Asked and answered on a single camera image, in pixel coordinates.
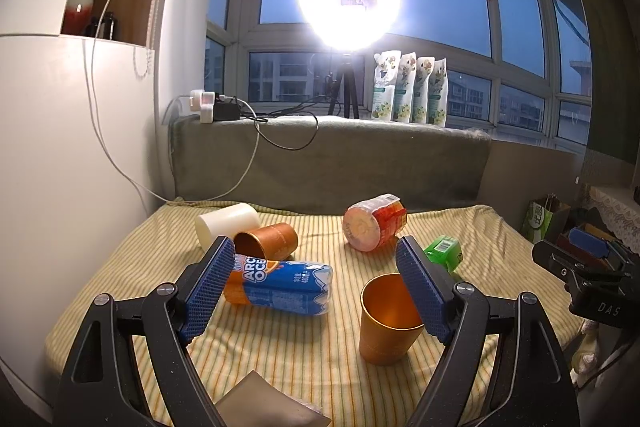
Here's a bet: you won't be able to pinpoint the black power adapter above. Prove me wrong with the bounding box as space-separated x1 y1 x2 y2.
213 99 242 122

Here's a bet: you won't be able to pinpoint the white cabinet with wooden niche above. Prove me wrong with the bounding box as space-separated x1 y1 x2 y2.
0 0 182 408

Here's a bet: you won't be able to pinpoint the white power strip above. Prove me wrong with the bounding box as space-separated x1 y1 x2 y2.
188 89 217 124

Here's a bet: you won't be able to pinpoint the long white cable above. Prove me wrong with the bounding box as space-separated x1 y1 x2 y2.
84 0 261 206

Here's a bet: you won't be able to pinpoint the lace cloth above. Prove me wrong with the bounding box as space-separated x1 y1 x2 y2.
587 184 640 234

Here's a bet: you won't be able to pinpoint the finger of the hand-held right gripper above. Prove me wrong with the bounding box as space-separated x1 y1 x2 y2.
531 240 608 282
568 227 626 264

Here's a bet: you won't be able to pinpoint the green small box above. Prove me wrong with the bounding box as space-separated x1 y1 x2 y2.
423 235 463 275

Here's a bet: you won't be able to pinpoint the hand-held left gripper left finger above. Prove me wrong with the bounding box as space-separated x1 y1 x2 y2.
52 234 236 427

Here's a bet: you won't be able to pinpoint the white coiled cord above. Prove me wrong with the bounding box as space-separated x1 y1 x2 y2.
132 46 154 78

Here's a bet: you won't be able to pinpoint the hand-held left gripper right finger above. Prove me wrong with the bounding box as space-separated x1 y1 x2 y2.
394 234 582 427

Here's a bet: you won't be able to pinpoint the green paper bag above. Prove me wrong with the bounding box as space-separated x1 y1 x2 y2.
521 194 571 244

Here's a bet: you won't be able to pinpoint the ring light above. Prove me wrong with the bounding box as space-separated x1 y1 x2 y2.
297 0 403 53

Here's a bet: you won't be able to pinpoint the yellow striped cloth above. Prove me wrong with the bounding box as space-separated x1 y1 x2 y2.
45 201 541 427

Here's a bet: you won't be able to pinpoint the black tripod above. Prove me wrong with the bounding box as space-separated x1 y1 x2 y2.
326 52 361 120

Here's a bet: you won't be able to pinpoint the orange plastic jar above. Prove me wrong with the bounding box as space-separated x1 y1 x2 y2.
342 193 408 252

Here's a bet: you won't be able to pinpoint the white cup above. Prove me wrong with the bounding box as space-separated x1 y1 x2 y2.
195 203 261 250

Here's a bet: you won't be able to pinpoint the dark bottles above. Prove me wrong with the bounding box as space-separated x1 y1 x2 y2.
87 11 119 42

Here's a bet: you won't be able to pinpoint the white green refill pouch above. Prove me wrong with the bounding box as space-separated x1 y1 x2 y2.
411 56 437 125
372 50 402 122
392 52 419 124
426 59 449 128

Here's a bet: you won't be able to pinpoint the blue orange drink bottle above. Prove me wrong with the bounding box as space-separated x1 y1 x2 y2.
222 253 334 318

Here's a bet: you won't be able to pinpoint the copper cup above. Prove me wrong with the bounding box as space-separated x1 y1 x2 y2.
359 273 426 366
233 223 300 262

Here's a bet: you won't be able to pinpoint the pale patterned cloth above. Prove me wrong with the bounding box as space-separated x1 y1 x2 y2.
571 321 603 387

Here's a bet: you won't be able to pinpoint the black cable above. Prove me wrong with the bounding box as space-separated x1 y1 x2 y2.
239 96 333 152

